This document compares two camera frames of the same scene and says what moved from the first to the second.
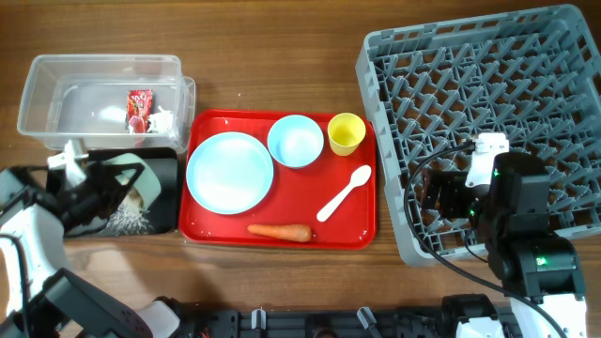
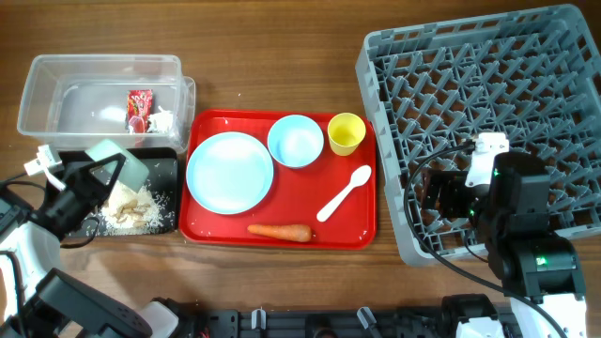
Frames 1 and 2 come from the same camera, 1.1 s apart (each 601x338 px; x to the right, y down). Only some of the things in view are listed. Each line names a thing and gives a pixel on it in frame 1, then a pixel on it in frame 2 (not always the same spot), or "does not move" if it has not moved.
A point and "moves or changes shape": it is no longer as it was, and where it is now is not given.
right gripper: x=451 y=195 does not move
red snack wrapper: x=139 y=108 does not move
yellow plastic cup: x=346 y=131 does not move
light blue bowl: x=295 y=141 does not move
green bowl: x=147 y=185 → x=131 y=173
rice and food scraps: x=130 y=219 moves or changes shape
